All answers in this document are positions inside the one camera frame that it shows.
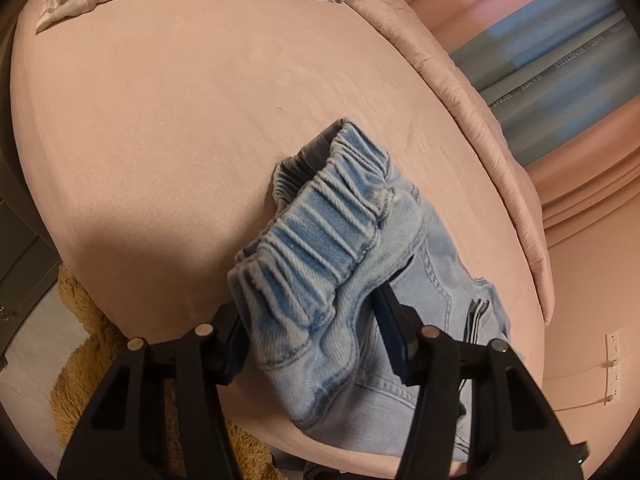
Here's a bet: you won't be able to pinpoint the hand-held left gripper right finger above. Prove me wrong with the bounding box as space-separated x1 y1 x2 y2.
372 285 586 480

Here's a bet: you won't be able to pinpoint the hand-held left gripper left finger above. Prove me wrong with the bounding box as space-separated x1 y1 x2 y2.
56 305 251 480

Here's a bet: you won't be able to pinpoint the light blue denim pants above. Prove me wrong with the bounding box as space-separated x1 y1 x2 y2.
227 117 525 466

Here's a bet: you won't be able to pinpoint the white power strip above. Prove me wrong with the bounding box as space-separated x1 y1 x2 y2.
605 329 624 407

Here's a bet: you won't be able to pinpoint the bed with pink sheet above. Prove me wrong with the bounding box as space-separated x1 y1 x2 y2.
10 0 547 477

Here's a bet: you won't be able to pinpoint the pink quilted comforter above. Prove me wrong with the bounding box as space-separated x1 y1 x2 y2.
332 0 556 327

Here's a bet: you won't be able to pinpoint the white power cable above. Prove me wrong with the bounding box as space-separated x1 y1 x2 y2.
554 394 617 412

